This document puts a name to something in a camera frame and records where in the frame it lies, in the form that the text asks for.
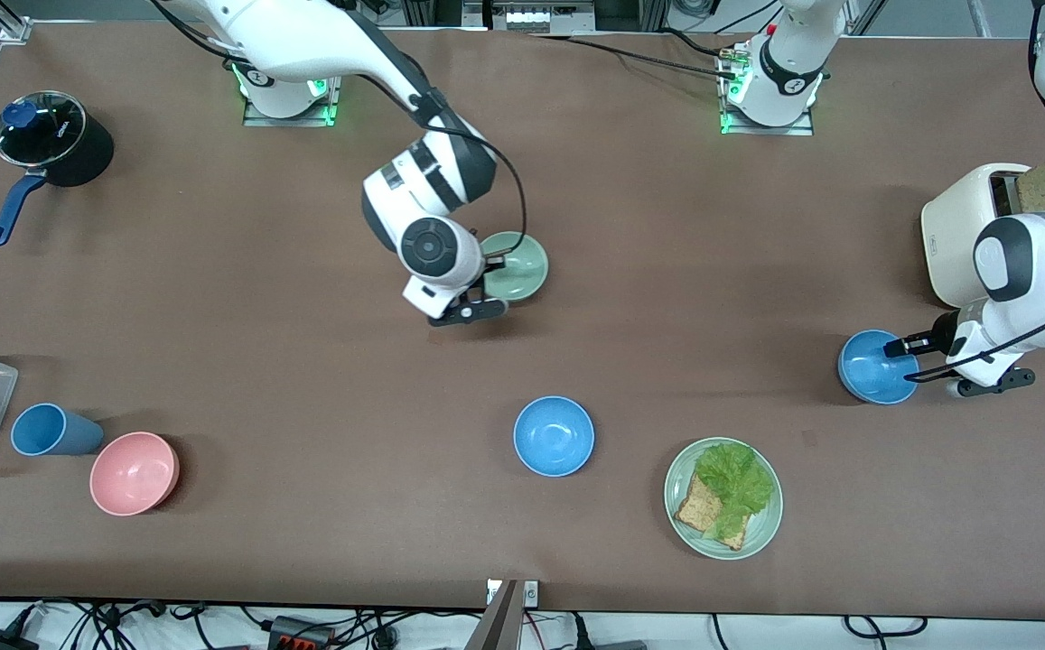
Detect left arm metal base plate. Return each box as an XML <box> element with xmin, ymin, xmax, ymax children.
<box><xmin>719</xmin><ymin>45</ymin><xmax>816</xmax><ymax>136</ymax></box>

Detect glass lid with blue knob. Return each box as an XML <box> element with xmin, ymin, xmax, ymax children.
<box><xmin>0</xmin><ymin>90</ymin><xmax>88</xmax><ymax>168</ymax></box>

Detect blue cup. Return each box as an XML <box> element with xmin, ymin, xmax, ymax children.
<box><xmin>11</xmin><ymin>403</ymin><xmax>106</xmax><ymax>458</ymax></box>

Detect black looped floor cable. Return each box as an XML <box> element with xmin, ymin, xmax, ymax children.
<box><xmin>843</xmin><ymin>616</ymin><xmax>929</xmax><ymax>640</ymax></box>

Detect pink bowl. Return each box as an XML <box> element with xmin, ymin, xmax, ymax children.
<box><xmin>89</xmin><ymin>432</ymin><xmax>181</xmax><ymax>517</ymax></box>

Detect green lettuce leaf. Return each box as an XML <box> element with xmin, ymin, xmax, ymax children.
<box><xmin>695</xmin><ymin>441</ymin><xmax>776</xmax><ymax>541</ymax></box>

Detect small metal bracket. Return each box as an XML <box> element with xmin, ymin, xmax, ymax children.
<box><xmin>486</xmin><ymin>580</ymin><xmax>541</xmax><ymax>608</ymax></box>

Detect grey camera pole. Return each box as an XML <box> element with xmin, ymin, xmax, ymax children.
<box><xmin>463</xmin><ymin>580</ymin><xmax>523</xmax><ymax>650</ymax></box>

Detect brown toast slice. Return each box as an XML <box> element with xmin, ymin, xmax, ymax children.
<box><xmin>674</xmin><ymin>474</ymin><xmax>749</xmax><ymax>552</ymax></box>

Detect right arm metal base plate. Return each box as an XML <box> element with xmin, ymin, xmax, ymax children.
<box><xmin>242</xmin><ymin>63</ymin><xmax>342</xmax><ymax>127</ymax></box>

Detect green bowl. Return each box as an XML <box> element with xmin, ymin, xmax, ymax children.
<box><xmin>479</xmin><ymin>231</ymin><xmax>549</xmax><ymax>302</ymax></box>

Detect electronics box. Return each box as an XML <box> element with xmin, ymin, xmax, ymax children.
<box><xmin>463</xmin><ymin>0</ymin><xmax>595</xmax><ymax>35</ymax></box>

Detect black power strip red switches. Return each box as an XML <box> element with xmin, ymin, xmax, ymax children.
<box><xmin>267</xmin><ymin>616</ymin><xmax>335</xmax><ymax>650</ymax></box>

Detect black pot with blue handle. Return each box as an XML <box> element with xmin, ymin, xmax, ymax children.
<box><xmin>0</xmin><ymin>95</ymin><xmax>115</xmax><ymax>246</ymax></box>

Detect green plate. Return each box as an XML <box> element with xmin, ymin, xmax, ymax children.
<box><xmin>664</xmin><ymin>437</ymin><xmax>784</xmax><ymax>561</ymax></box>

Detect blue bowl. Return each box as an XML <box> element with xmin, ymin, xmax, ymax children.
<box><xmin>513</xmin><ymin>395</ymin><xmax>595</xmax><ymax>478</ymax></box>
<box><xmin>838</xmin><ymin>330</ymin><xmax>920</xmax><ymax>405</ymax></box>

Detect black cable on table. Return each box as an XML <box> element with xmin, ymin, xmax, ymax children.
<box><xmin>531</xmin><ymin>27</ymin><xmax>740</xmax><ymax>82</ymax></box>

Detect cream toaster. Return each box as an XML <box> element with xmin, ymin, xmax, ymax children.
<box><xmin>921</xmin><ymin>162</ymin><xmax>1045</xmax><ymax>308</ymax></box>

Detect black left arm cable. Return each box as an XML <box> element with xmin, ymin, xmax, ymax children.
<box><xmin>915</xmin><ymin>0</ymin><xmax>1045</xmax><ymax>380</ymax></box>

